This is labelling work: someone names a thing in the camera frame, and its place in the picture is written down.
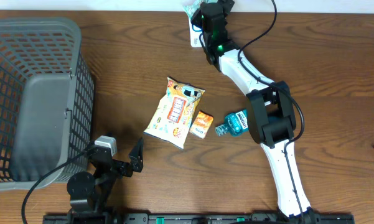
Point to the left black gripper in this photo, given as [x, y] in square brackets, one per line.
[136, 159]

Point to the light teal wipes packet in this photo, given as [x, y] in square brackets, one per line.
[191, 6]

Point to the yellow snack bag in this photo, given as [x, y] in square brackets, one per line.
[173, 117]

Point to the small orange snack packet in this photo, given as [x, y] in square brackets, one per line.
[201, 125]

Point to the teal Listerine mouthwash bottle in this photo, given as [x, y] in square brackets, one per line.
[234, 123]

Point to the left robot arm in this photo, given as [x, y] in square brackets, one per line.
[89, 192]

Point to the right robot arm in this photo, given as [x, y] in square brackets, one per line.
[271, 111]

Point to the white barcode scanner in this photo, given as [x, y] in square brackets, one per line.
[195, 33]

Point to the grey plastic shopping basket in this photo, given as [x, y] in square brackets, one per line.
[46, 102]

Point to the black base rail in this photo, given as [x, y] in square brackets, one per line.
[143, 218]

